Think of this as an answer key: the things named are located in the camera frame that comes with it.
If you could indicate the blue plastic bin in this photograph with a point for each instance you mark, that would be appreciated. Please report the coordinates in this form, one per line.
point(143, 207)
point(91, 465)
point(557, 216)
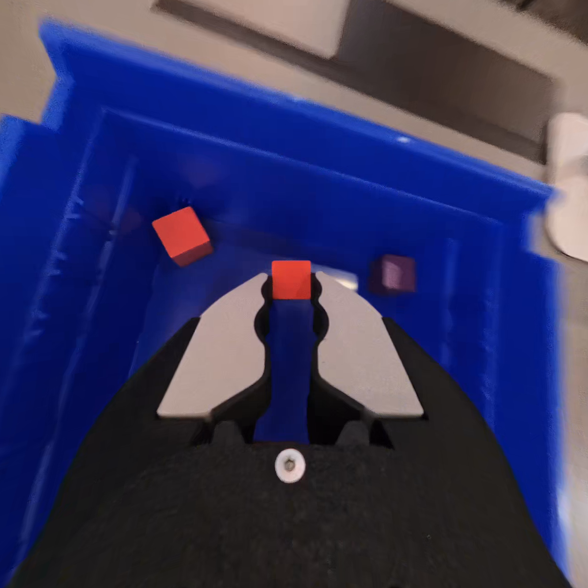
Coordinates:
point(321, 193)

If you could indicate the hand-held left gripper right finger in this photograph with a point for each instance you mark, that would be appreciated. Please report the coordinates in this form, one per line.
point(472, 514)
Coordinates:
point(367, 358)

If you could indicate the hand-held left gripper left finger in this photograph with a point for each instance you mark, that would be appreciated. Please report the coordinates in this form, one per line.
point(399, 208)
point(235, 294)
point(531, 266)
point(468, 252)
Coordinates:
point(216, 358)

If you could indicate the large red wooden cube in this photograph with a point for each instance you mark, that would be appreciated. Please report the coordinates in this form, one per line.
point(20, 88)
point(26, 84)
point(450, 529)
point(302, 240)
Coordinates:
point(179, 232)

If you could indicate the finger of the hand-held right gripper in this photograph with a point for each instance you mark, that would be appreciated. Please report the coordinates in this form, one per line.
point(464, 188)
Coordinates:
point(565, 151)

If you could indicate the purple wooden cube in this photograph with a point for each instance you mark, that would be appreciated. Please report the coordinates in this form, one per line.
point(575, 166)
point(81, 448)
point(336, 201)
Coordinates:
point(394, 274)

